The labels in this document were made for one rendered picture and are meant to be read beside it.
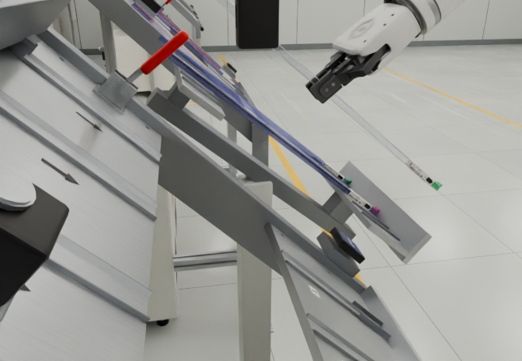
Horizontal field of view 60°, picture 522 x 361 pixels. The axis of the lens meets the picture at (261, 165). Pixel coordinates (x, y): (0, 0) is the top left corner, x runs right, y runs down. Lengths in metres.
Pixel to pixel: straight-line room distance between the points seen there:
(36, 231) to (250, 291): 0.78
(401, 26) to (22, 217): 0.58
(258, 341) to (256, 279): 0.16
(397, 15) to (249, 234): 0.36
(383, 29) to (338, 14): 7.74
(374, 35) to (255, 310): 0.58
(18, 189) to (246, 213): 0.43
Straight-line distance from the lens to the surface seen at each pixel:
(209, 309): 1.79
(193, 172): 0.55
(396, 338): 0.63
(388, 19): 0.68
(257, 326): 0.99
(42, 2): 0.39
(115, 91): 0.49
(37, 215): 0.18
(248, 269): 0.90
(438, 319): 1.86
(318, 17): 8.30
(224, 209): 0.58
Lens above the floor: 1.15
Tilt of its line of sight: 22 degrees down
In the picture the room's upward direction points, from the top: straight up
